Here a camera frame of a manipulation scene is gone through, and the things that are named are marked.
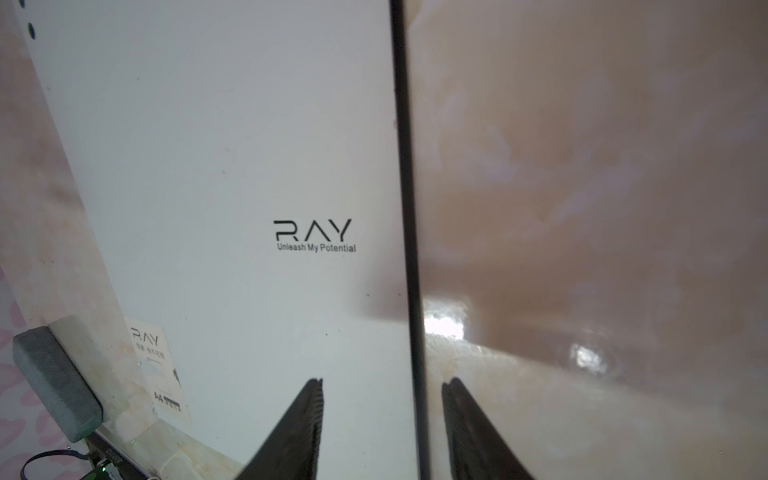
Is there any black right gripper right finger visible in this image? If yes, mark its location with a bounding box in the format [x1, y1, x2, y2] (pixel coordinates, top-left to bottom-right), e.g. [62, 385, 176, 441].
[441, 378, 534, 480]

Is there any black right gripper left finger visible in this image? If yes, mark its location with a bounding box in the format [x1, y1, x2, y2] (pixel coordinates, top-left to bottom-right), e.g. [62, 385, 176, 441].
[236, 379, 324, 480]

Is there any grey black file folder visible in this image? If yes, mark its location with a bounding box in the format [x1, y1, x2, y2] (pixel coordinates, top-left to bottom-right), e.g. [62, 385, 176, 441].
[12, 1, 420, 479]

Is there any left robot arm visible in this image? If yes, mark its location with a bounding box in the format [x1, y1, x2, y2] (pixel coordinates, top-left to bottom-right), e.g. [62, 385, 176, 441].
[19, 432, 158, 480]

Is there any grey sponge block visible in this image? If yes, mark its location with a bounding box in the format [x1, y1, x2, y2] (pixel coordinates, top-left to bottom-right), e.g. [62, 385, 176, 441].
[12, 327, 104, 443]

